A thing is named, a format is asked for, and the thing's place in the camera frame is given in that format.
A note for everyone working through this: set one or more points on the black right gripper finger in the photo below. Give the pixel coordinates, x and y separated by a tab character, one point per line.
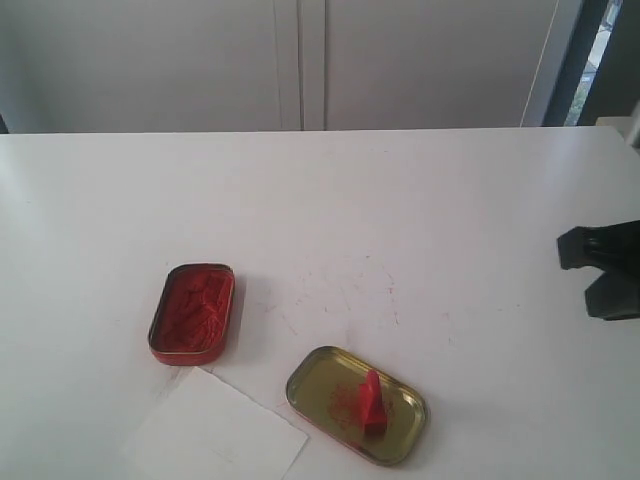
612	298
612	248

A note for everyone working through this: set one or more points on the white paper sheet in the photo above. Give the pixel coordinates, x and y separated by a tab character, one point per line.
206	429

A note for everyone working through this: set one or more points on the gold tin lid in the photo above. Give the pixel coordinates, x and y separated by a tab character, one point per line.
324	390

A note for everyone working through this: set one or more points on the red stamp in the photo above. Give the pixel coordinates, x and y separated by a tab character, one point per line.
372	412

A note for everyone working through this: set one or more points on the white cabinet doors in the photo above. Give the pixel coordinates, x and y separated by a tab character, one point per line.
164	66

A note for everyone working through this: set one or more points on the dark window frame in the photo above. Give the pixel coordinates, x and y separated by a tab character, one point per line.
599	74

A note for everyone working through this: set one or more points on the red ink pad tin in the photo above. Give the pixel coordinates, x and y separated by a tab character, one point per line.
192	319

